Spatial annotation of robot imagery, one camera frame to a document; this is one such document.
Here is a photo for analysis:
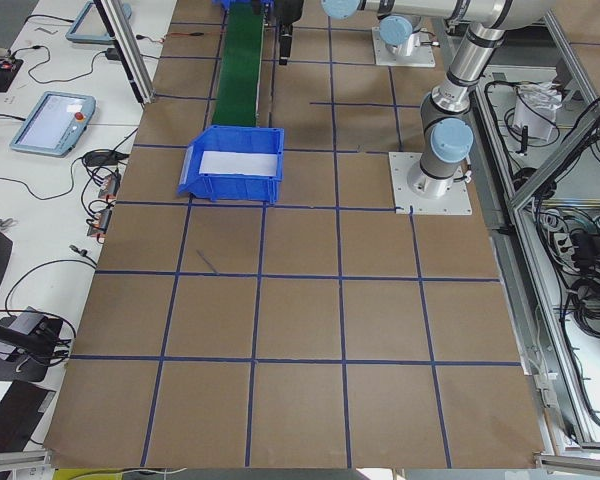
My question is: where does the blue bin left side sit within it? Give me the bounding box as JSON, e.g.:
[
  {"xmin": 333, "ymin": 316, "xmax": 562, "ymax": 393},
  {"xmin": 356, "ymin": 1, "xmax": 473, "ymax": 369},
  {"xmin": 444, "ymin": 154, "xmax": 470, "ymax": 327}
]
[{"xmin": 177, "ymin": 125, "xmax": 284, "ymax": 204}]

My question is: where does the aluminium frame post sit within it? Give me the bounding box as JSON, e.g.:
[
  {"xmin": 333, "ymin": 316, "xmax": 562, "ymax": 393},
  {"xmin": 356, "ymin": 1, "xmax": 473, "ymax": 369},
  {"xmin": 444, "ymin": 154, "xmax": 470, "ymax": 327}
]
[{"xmin": 94, "ymin": 0, "xmax": 155, "ymax": 105}]

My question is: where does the teach pendant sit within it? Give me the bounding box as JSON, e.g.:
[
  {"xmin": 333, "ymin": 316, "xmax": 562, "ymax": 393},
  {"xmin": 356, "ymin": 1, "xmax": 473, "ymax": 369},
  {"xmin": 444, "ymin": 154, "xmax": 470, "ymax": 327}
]
[
  {"xmin": 10, "ymin": 91, "xmax": 96, "ymax": 157},
  {"xmin": 65, "ymin": 1, "xmax": 112, "ymax": 45}
]

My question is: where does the green conveyor belt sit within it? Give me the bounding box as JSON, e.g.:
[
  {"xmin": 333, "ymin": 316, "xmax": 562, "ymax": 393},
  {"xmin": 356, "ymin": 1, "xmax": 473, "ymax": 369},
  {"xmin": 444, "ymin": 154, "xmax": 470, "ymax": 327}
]
[{"xmin": 212, "ymin": 1, "xmax": 265, "ymax": 127}]

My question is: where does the near teach pendant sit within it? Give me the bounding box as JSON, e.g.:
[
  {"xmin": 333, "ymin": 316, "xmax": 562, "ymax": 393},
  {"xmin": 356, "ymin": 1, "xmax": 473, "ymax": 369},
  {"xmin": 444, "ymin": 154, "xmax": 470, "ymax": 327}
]
[{"xmin": 10, "ymin": 91, "xmax": 96, "ymax": 157}]

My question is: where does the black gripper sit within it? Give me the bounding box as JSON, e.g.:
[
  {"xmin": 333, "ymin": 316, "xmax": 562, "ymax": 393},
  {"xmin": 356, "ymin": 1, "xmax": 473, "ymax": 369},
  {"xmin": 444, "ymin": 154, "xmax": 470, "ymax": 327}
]
[{"xmin": 274, "ymin": 0, "xmax": 304, "ymax": 66}]

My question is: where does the far teach pendant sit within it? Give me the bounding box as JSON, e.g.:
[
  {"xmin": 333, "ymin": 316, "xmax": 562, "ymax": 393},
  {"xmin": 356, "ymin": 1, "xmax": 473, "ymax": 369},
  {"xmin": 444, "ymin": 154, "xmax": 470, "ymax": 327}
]
[{"xmin": 65, "ymin": 1, "xmax": 112, "ymax": 45}]

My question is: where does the white foam pad left bin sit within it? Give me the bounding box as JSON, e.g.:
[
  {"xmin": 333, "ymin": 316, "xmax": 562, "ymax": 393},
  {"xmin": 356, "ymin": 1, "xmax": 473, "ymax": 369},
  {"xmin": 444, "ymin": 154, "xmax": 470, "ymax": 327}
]
[{"xmin": 199, "ymin": 150, "xmax": 278, "ymax": 176}]

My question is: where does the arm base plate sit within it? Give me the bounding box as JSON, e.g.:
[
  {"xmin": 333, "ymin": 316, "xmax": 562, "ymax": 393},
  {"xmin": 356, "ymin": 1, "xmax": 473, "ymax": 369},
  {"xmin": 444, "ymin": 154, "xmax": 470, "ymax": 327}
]
[
  {"xmin": 371, "ymin": 27, "xmax": 436, "ymax": 68},
  {"xmin": 389, "ymin": 152, "xmax": 472, "ymax": 216}
]

